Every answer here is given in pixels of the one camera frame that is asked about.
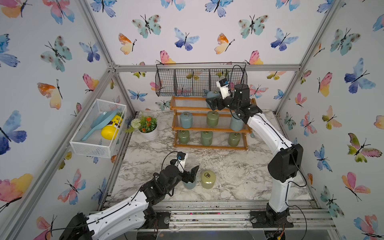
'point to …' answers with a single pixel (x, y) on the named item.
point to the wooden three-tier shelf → (194, 125)
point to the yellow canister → (208, 179)
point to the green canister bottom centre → (206, 138)
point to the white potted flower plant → (147, 127)
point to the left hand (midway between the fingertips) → (192, 163)
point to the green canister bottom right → (234, 138)
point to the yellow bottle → (110, 131)
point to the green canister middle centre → (212, 118)
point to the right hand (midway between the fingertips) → (214, 93)
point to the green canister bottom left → (183, 136)
